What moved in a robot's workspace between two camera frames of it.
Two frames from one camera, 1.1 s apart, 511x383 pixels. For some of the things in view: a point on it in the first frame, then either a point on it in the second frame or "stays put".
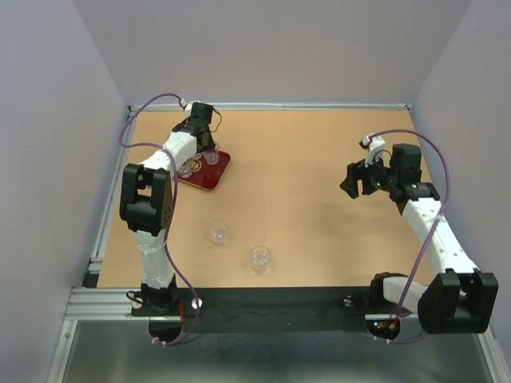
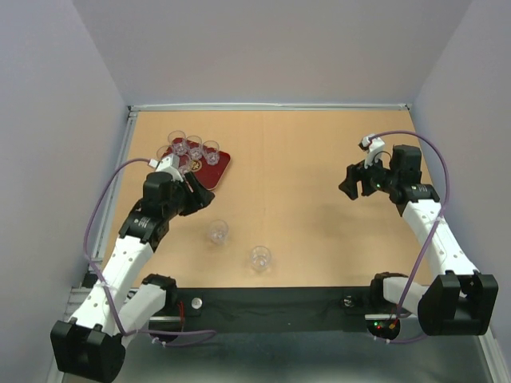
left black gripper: x=210 y=145 to x=200 y=198
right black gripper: x=355 y=171 stays put
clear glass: x=186 y=169 stays put
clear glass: x=211 y=157 stays put
